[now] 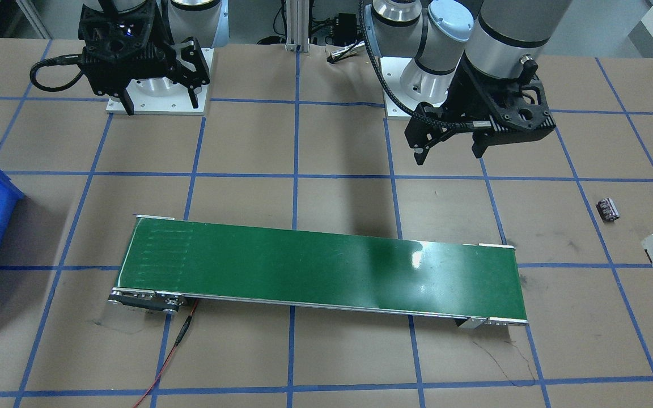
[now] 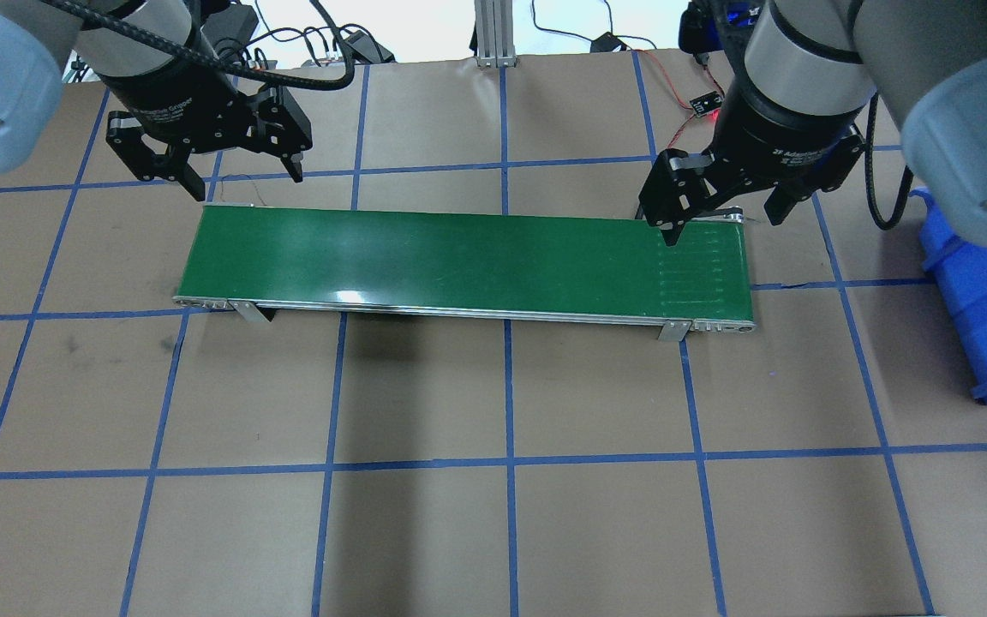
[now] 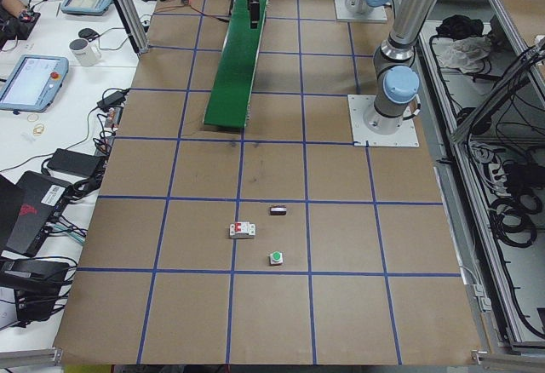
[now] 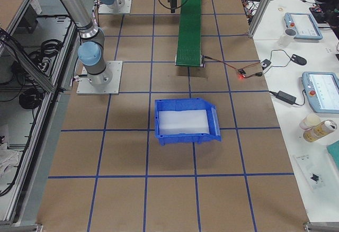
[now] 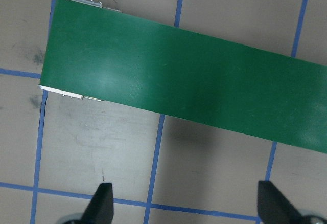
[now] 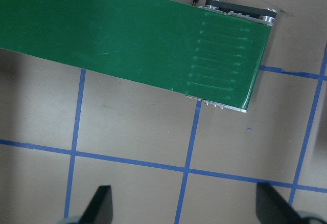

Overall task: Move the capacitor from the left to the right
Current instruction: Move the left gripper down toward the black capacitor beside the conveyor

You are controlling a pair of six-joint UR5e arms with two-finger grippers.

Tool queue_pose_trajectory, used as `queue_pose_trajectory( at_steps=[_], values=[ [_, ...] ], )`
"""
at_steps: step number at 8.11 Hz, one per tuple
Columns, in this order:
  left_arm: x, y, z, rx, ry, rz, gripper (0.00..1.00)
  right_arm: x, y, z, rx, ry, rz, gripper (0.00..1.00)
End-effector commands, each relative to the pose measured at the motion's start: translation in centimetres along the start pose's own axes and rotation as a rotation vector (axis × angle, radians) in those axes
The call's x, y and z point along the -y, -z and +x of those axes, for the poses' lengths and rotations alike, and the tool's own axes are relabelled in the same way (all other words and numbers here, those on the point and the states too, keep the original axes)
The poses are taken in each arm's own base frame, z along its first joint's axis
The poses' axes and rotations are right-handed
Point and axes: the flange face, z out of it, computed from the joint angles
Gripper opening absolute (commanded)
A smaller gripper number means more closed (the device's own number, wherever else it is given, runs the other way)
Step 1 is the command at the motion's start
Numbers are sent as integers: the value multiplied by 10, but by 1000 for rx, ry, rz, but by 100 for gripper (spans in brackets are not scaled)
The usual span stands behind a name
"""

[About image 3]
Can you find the green push button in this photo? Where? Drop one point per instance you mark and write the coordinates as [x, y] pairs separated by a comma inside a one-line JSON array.
[[276, 258]]

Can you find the black capacitor block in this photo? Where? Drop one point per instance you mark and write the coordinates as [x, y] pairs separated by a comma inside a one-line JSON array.
[[278, 210]]

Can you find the blue teach pendant near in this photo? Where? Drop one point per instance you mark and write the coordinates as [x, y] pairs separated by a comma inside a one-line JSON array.
[[34, 83]]

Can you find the black power brick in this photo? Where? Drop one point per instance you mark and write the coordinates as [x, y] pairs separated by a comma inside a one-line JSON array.
[[75, 163]]

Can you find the white red circuit breaker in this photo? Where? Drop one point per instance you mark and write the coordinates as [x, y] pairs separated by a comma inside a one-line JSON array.
[[242, 230]]

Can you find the white mug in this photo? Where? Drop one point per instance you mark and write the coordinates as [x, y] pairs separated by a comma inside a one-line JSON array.
[[85, 53]]

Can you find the black docking station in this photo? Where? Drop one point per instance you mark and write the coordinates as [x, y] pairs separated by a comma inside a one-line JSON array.
[[36, 285]]

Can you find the black laptop red logo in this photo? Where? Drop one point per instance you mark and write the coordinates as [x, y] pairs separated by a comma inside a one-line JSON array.
[[44, 202]]

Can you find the black gripper finger over belt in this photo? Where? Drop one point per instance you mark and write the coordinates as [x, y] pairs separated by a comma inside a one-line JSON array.
[[254, 10]]

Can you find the green conveyor belt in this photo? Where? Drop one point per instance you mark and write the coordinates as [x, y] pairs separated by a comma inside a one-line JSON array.
[[229, 100]]

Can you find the aluminium frame post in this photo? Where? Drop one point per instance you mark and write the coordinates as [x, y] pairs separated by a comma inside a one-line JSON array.
[[132, 25]]

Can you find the white crumpled cloth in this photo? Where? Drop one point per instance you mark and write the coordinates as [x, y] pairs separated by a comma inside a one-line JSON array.
[[466, 55]]

